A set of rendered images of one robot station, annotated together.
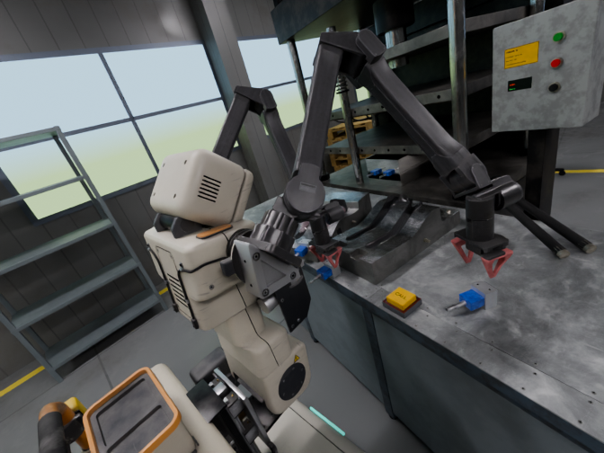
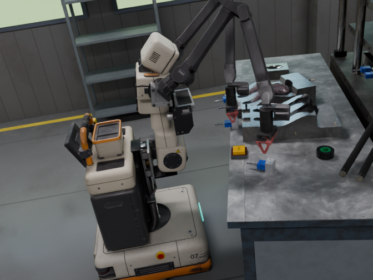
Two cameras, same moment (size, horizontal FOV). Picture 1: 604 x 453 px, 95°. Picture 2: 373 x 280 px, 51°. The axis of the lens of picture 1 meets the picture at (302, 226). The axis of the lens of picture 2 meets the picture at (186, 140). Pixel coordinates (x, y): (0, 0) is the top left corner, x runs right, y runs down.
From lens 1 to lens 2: 1.41 m
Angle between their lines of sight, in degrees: 34
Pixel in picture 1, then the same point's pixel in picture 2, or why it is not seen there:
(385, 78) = (246, 31)
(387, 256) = (256, 128)
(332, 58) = (223, 14)
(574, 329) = (281, 194)
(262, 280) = (153, 100)
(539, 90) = not seen: outside the picture
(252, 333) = (160, 126)
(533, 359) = (248, 191)
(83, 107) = not seen: outside the picture
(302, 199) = (177, 76)
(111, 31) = not seen: outside the picture
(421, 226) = (293, 121)
